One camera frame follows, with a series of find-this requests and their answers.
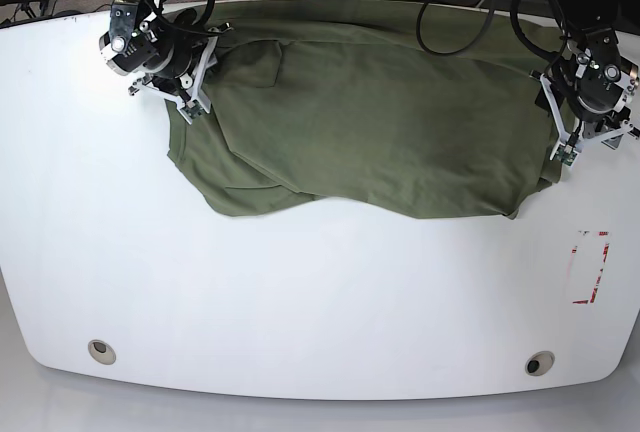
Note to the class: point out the green T-shirt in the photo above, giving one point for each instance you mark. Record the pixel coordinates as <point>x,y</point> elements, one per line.
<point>313,99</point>

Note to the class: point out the red tape rectangle marking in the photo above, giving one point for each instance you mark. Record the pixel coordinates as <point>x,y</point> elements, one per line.
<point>586,266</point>

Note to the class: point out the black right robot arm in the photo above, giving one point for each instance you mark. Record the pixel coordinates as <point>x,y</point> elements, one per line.
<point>127,15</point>

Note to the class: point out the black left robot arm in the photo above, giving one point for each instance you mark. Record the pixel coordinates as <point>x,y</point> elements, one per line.
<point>585,25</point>

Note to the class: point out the left grey table grommet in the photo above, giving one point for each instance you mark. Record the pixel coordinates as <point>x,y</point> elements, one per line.
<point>102,352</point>

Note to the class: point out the grey table grommet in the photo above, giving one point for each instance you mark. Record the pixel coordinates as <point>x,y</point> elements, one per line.
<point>539,363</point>
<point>102,352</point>

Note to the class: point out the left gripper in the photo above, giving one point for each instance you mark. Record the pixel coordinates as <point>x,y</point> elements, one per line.
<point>598,92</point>

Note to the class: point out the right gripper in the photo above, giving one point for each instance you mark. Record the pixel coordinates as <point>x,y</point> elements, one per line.
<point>186,55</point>

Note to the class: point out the right grey table grommet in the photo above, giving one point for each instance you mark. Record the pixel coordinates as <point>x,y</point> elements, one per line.
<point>539,363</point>

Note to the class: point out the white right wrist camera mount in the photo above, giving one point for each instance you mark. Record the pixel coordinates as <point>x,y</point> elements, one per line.
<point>150,48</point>

